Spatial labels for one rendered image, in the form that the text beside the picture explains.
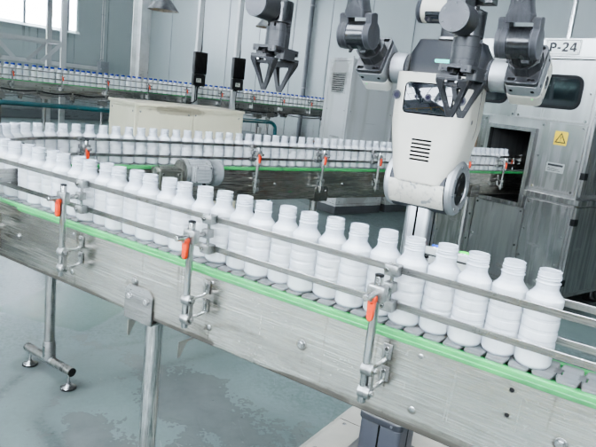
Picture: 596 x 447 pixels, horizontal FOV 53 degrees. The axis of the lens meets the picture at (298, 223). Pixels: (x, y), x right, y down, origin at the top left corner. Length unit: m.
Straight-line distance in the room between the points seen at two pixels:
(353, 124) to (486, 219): 2.78
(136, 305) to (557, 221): 3.71
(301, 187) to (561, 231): 2.16
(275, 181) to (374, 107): 4.41
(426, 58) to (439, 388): 1.02
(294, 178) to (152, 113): 2.28
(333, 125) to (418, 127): 5.70
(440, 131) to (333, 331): 0.73
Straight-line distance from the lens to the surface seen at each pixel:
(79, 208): 1.67
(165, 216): 1.48
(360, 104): 7.38
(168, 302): 1.46
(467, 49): 1.23
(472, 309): 1.08
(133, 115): 5.32
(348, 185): 3.62
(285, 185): 3.31
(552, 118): 4.81
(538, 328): 1.06
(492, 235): 5.05
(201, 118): 5.57
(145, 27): 12.11
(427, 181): 1.71
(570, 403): 1.06
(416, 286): 1.12
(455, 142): 1.69
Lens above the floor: 1.40
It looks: 12 degrees down
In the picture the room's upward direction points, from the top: 7 degrees clockwise
